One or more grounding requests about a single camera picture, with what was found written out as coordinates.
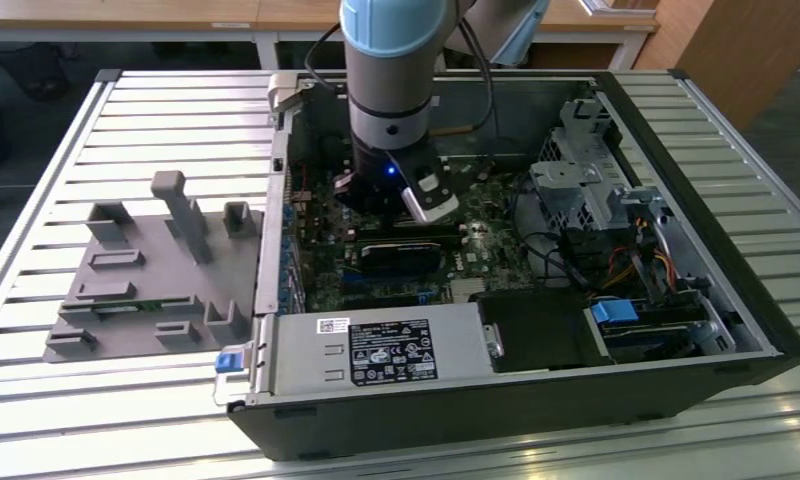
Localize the black RAM slot bank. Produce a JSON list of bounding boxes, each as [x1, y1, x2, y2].
[[349, 223, 462, 245]]

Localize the black expansion card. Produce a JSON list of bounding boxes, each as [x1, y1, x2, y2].
[[355, 239, 445, 275]]

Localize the green motherboard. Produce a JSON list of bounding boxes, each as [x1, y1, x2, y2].
[[285, 159, 541, 314]]

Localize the silver chipset heatsink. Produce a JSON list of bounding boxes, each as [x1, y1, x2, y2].
[[449, 278, 487, 301]]

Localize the silver drive cage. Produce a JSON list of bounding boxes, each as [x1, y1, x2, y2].
[[526, 97, 674, 234]]

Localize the silver power supply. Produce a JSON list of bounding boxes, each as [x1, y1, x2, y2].
[[265, 302, 501, 396]]

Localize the black fan shroud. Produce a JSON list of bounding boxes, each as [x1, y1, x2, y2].
[[469, 287, 618, 374]]

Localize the grey parts rack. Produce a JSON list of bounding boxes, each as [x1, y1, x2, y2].
[[42, 169, 267, 364]]

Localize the blue disk carrier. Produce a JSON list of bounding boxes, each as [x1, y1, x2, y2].
[[589, 297, 640, 329]]

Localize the black PC case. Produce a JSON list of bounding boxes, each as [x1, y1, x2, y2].
[[225, 69, 800, 462]]

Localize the green RAM stick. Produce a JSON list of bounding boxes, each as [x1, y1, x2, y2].
[[91, 297, 194, 316]]

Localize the white paper stack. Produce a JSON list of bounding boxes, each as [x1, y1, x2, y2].
[[575, 0, 661, 16]]

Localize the wooden desk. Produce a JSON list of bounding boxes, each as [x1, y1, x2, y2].
[[0, 0, 661, 71]]

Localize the wooden cabinet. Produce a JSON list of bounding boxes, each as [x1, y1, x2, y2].
[[632, 0, 800, 131]]

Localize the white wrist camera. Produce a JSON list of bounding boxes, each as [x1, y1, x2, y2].
[[398, 154, 461, 225]]

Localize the grey case corner bracket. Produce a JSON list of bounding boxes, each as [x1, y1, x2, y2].
[[265, 72, 307, 114]]

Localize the orange yellow wire bundle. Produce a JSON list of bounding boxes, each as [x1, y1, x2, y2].
[[602, 219, 681, 301]]

